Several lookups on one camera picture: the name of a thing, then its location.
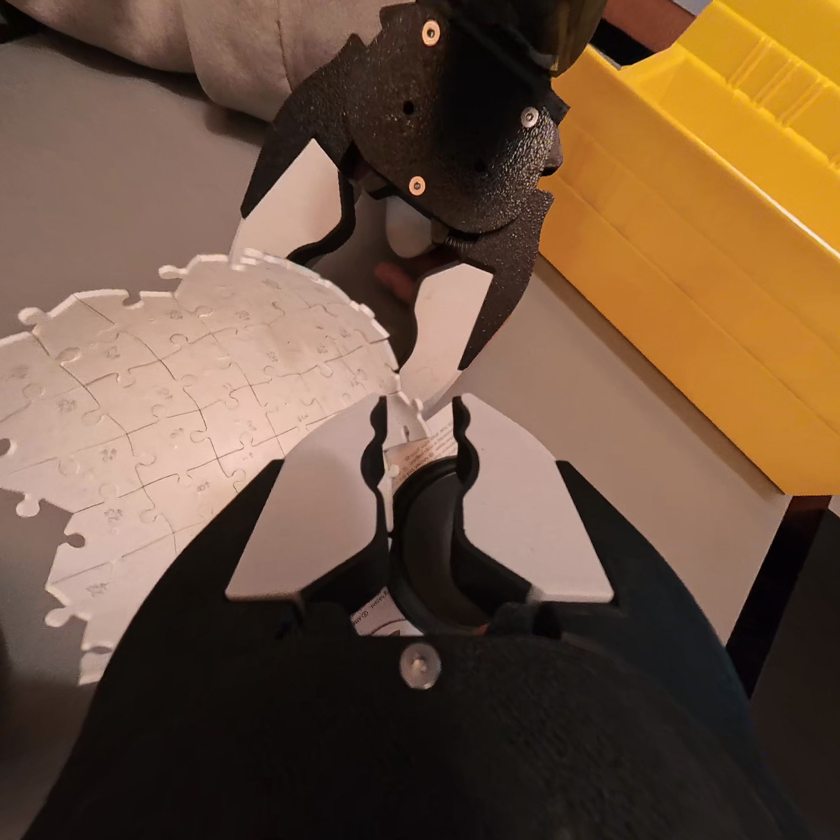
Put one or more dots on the printed instruction sheet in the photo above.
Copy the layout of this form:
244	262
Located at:
426	454

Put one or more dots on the white puzzle piece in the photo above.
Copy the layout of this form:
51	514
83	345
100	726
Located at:
403	420

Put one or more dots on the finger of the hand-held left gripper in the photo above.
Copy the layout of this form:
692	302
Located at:
289	203
453	315

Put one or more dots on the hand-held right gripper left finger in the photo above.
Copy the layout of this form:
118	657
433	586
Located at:
308	512

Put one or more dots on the person's left hand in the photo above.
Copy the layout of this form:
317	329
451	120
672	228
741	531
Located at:
397	282

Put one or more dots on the yellow plastic bin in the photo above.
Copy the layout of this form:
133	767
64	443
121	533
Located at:
689	262

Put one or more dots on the dark table leg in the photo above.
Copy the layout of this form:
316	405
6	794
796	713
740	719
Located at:
774	577

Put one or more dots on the person's grey sweatshirt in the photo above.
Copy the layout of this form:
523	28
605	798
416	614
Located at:
197	33

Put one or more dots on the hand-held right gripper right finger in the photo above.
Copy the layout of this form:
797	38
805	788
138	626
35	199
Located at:
525	512

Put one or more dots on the partly built puzzle ball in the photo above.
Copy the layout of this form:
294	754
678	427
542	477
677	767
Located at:
164	407

